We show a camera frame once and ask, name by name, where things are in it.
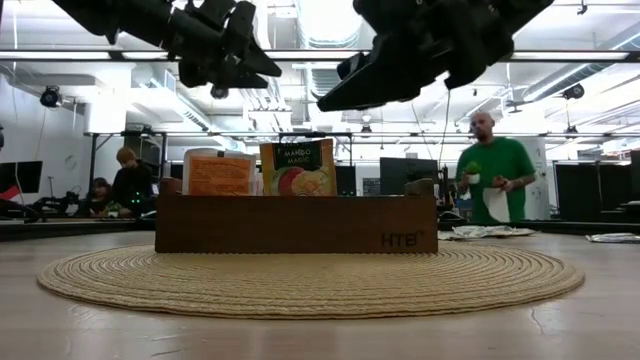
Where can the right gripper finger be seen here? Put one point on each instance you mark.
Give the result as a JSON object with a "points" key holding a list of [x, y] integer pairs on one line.
{"points": [[390, 75], [352, 65]]}

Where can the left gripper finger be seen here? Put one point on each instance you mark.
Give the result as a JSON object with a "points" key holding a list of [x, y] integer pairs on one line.
{"points": [[257, 62], [245, 82]]}

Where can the orange white tea bag packet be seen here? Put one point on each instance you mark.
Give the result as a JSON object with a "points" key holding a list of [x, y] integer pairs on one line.
{"points": [[220, 175]]}

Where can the yellow mango tea bag packet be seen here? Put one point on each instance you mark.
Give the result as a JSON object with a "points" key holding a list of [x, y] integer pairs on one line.
{"points": [[300, 170]]}

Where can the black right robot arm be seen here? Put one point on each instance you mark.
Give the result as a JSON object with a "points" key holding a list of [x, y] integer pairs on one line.
{"points": [[530, 7]]}

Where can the wooden three-compartment tea box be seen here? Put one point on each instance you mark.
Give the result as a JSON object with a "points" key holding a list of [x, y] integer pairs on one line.
{"points": [[280, 225]]}

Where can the small green potted plant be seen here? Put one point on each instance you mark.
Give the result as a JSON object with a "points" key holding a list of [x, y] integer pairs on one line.
{"points": [[472, 170]]}

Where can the person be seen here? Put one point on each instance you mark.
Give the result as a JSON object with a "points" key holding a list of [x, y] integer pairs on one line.
{"points": [[132, 182], [100, 195], [500, 165]]}

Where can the white round pillar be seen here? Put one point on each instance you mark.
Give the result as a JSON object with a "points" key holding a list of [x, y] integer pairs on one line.
{"points": [[542, 200]]}

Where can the round woven straw placemat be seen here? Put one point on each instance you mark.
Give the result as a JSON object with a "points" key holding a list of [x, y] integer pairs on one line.
{"points": [[310, 285]]}

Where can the black partition panels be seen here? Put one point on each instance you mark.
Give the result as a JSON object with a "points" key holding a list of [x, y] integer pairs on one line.
{"points": [[590, 190]]}

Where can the black computer monitor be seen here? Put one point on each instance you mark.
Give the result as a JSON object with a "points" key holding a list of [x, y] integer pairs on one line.
{"points": [[20, 172]]}

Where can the red object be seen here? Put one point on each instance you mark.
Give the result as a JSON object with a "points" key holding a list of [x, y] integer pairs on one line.
{"points": [[10, 192]]}

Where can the black ceiling camera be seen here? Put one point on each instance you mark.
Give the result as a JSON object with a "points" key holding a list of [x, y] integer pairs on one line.
{"points": [[51, 96], [573, 91], [219, 93]]}

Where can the silver ventilation duct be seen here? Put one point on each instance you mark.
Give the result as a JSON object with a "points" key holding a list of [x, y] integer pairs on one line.
{"points": [[320, 80]]}

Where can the white cylindrical duct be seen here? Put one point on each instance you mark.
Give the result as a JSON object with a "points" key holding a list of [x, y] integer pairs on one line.
{"points": [[105, 115]]}

